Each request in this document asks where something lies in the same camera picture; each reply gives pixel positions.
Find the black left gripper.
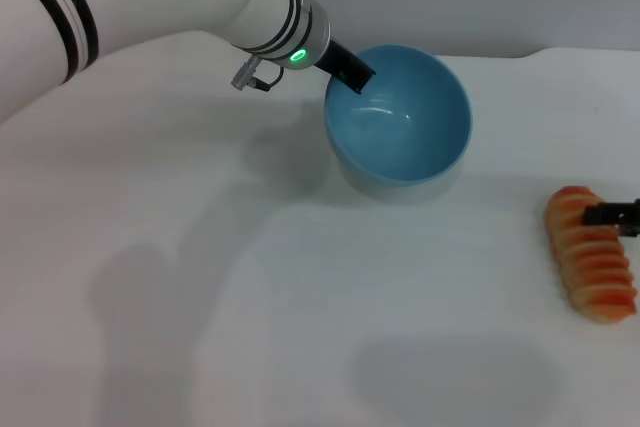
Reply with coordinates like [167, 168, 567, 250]
[315, 40, 377, 96]

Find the blue bowl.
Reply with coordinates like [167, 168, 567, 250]
[323, 44, 473, 201]

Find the ridged orange bread loaf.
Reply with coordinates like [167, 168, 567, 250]
[543, 185, 640, 326]

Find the silver connector with black cable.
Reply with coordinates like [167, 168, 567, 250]
[229, 56, 285, 94]

